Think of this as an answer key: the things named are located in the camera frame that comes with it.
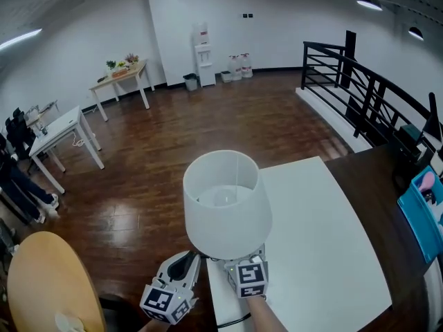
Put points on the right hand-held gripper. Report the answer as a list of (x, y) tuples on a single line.
[(249, 278)]

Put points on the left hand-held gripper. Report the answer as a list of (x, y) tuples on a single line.
[(162, 304)]

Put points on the white table lamp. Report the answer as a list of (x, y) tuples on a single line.
[(225, 227)]

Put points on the white ceramic mug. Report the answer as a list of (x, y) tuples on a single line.
[(69, 323)]

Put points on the person's right forearm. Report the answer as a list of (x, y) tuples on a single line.
[(266, 316)]

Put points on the person's left forearm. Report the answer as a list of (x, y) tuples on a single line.
[(155, 326)]

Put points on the black dome with white base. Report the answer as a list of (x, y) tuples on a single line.
[(416, 34), (369, 2)]

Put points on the white low table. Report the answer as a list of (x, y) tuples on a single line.
[(311, 220)]

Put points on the round wooden table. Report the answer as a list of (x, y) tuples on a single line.
[(45, 272)]

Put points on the dark wooden desk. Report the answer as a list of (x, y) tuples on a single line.
[(367, 192)]

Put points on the blue plastic bin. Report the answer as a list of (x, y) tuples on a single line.
[(415, 220)]

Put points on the white rectangular desk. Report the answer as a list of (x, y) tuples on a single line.
[(59, 130)]

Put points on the grey trash bin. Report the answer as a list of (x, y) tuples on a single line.
[(190, 82)]

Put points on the small white bin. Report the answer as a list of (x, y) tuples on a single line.
[(225, 77)]

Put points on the light wooden table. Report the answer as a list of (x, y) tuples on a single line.
[(124, 78)]

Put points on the pink plush item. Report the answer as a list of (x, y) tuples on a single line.
[(427, 180)]

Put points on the white water dispenser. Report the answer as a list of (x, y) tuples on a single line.
[(205, 67)]

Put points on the wooden tray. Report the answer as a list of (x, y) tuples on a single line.
[(120, 73)]

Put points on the clear water jug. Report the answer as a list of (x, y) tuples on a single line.
[(235, 68), (246, 66)]

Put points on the white desk with laptop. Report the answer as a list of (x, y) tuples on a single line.
[(45, 108)]

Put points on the black office chair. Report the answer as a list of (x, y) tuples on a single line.
[(19, 133)]

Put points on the dark rectangular box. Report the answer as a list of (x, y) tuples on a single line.
[(410, 138)]

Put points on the green potted plant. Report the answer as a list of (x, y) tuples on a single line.
[(110, 64)]

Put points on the pink potted flowers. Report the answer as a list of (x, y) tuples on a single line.
[(132, 58)]

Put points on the black metal railing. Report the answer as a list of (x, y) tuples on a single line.
[(363, 85)]

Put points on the water dispenser bottle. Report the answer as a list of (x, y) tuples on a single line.
[(200, 33)]

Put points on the long ceiling light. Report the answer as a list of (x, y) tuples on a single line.
[(19, 40)]

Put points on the black wall switch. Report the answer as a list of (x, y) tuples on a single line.
[(248, 15)]

